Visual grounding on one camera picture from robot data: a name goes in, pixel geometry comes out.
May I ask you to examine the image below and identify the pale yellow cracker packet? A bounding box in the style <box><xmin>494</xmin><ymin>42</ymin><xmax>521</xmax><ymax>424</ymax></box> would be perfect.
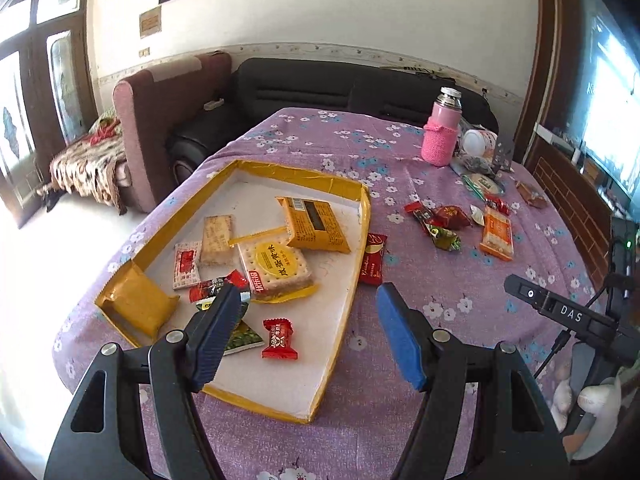
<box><xmin>229</xmin><ymin>230</ymin><xmax>320</xmax><ymax>302</ymax></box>

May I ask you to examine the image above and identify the white plastic container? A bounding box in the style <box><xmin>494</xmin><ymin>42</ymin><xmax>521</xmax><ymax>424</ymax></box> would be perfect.
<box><xmin>461</xmin><ymin>128</ymin><xmax>499</xmax><ymax>157</ymax></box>

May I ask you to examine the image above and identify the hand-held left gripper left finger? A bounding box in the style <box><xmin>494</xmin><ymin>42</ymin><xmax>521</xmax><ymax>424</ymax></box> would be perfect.
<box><xmin>45</xmin><ymin>282</ymin><xmax>243</xmax><ymax>480</ymax></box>

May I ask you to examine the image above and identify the maroon armchair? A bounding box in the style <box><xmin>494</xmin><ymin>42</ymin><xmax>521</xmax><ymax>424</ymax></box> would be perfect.
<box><xmin>112</xmin><ymin>51</ymin><xmax>233</xmax><ymax>215</ymax></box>

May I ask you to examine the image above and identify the black sofa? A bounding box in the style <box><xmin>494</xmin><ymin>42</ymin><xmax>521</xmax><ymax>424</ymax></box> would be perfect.
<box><xmin>167</xmin><ymin>57</ymin><xmax>501</xmax><ymax>196</ymax></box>

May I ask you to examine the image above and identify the green pea snack packet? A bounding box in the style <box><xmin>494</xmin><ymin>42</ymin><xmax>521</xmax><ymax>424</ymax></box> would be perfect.
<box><xmin>195</xmin><ymin>297</ymin><xmax>266</xmax><ymax>356</ymax></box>

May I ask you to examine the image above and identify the yellow cardboard box tray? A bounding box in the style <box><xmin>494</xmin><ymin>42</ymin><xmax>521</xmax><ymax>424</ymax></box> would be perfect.
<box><xmin>94</xmin><ymin>159</ymin><xmax>372</xmax><ymax>423</ymax></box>

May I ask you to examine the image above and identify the green white packet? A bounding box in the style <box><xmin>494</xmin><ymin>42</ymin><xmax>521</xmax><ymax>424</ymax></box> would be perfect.
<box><xmin>462</xmin><ymin>172</ymin><xmax>505</xmax><ymax>196</ymax></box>

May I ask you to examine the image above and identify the beige translucent biscuit packet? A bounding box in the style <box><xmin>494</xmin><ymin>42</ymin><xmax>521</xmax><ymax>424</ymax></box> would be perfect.
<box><xmin>199</xmin><ymin>215</ymin><xmax>236</xmax><ymax>267</ymax></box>

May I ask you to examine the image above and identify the white red label snack packet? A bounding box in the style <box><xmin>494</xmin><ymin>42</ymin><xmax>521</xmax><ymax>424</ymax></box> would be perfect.
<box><xmin>172</xmin><ymin>240</ymin><xmax>203</xmax><ymax>291</ymax></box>

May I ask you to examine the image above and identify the red black candy packet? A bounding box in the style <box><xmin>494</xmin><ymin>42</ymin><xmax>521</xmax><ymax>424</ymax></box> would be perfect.
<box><xmin>189</xmin><ymin>270</ymin><xmax>251</xmax><ymax>303</ymax></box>

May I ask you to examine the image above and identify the grey metal stand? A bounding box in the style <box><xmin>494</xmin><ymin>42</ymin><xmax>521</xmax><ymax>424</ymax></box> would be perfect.
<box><xmin>492</xmin><ymin>142</ymin><xmax>515</xmax><ymax>172</ymax></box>

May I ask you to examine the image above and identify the television screen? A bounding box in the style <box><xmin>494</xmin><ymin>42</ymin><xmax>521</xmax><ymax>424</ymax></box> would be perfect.
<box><xmin>580</xmin><ymin>0</ymin><xmax>640</xmax><ymax>211</ymax></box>

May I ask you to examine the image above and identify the yellow green triangular snack packet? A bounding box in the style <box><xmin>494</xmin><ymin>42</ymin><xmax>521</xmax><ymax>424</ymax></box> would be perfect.
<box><xmin>425</xmin><ymin>225</ymin><xmax>463</xmax><ymax>252</ymax></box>

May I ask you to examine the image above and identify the dark red snack packet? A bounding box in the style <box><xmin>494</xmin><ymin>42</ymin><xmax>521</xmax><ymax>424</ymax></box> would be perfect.
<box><xmin>357</xmin><ymin>233</ymin><xmax>388</xmax><ymax>287</ymax></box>

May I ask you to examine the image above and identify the large plain yellow snack packet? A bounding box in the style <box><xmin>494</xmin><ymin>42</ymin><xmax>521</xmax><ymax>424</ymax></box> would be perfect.
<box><xmin>95</xmin><ymin>264</ymin><xmax>181</xmax><ymax>341</ymax></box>

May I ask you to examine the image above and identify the purple floral tablecloth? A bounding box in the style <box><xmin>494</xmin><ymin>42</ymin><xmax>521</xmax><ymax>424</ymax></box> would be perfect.
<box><xmin>52</xmin><ymin>106</ymin><xmax>608</xmax><ymax>480</ymax></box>

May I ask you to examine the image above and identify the wall plaque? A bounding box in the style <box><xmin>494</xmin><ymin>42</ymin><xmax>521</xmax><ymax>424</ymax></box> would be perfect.
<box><xmin>139</xmin><ymin>6</ymin><xmax>162</xmax><ymax>39</ymax></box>

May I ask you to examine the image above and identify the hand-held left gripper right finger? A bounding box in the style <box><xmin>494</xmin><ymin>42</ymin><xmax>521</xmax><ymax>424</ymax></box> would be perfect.
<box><xmin>376</xmin><ymin>282</ymin><xmax>571</xmax><ymax>480</ymax></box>

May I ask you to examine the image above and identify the orange black label snack packet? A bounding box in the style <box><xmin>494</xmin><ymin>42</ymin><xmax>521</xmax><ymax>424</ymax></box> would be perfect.
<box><xmin>276</xmin><ymin>196</ymin><xmax>352</xmax><ymax>255</ymax></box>

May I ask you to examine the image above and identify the orange clear cracker packet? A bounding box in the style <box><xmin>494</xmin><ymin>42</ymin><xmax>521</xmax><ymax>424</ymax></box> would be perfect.
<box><xmin>479</xmin><ymin>208</ymin><xmax>516</xmax><ymax>262</ymax></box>

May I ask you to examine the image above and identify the clear bag of dark seeds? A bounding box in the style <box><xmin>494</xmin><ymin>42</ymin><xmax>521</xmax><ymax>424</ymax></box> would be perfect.
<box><xmin>452</xmin><ymin>152</ymin><xmax>496</xmax><ymax>176</ymax></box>

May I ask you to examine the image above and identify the brown packet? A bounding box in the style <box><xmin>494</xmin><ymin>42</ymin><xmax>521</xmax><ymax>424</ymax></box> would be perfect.
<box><xmin>516</xmin><ymin>181</ymin><xmax>547</xmax><ymax>209</ymax></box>

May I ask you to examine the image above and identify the pink bottle with knit sleeve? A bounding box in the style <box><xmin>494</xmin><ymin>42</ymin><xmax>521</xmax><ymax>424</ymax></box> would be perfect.
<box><xmin>420</xmin><ymin>86</ymin><xmax>463</xmax><ymax>167</ymax></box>

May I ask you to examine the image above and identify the black cable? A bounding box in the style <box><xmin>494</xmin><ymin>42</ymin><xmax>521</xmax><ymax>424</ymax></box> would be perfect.
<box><xmin>532</xmin><ymin>330</ymin><xmax>571</xmax><ymax>378</ymax></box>

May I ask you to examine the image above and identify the red candy with black label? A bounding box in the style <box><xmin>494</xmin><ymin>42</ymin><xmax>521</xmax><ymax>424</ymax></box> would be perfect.
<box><xmin>404</xmin><ymin>201</ymin><xmax>436</xmax><ymax>226</ymax></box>

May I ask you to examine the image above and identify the wooden glass door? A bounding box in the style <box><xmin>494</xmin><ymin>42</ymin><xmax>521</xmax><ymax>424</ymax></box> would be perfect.
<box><xmin>0</xmin><ymin>0</ymin><xmax>98</xmax><ymax>231</ymax></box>

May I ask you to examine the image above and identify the patterned blanket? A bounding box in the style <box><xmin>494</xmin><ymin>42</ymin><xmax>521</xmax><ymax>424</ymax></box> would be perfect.
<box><xmin>50</xmin><ymin>110</ymin><xmax>128</xmax><ymax>216</ymax></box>

